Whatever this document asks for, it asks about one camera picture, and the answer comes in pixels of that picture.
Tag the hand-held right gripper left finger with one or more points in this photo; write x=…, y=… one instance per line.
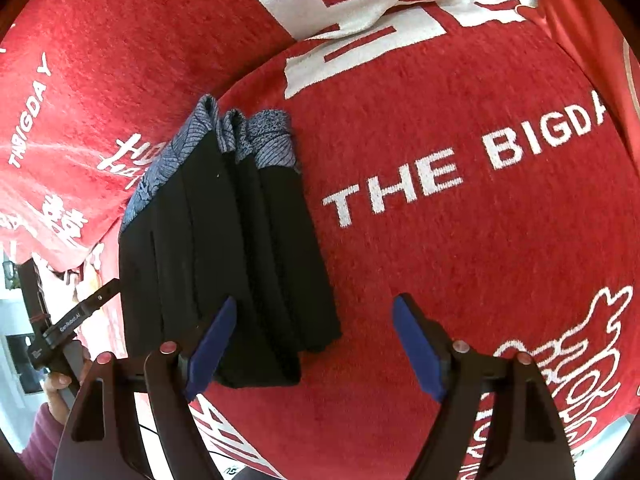
x=212, y=350

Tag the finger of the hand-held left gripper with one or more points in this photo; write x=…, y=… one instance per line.
x=97, y=297

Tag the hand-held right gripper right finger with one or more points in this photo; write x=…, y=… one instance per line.
x=415, y=345

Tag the person's left hand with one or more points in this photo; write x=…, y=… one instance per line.
x=59, y=395

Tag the smooth red cloth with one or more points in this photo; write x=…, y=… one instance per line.
x=590, y=20

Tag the dark pants with grey waistband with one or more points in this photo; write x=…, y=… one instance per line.
x=225, y=240

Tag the red printed blanket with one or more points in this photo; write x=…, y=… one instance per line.
x=425, y=240

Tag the person's left forearm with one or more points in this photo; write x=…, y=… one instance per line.
x=42, y=440

